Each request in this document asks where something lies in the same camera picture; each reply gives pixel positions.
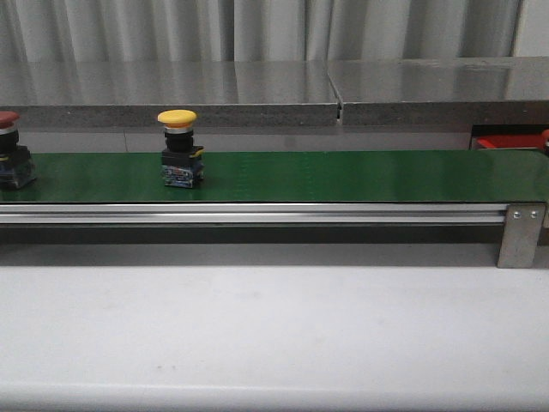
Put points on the red mushroom push button switch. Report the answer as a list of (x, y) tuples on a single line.
[(545, 136)]

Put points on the grey stone counter slab left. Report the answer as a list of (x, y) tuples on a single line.
[(56, 95)]

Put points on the grey stone counter slab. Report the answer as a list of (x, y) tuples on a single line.
[(450, 91), (56, 95)]

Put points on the green conveyor belt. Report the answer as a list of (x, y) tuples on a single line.
[(409, 176)]

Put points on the red plastic tray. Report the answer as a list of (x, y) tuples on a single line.
[(529, 141)]

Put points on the grey stone counter slab right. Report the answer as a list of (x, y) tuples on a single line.
[(450, 91)]

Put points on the grey curtain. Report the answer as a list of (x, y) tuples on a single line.
[(94, 31)]

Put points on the steel conveyor support bracket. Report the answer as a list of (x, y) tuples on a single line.
[(522, 227)]

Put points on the aluminium conveyor frame rail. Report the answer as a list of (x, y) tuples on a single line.
[(234, 213)]

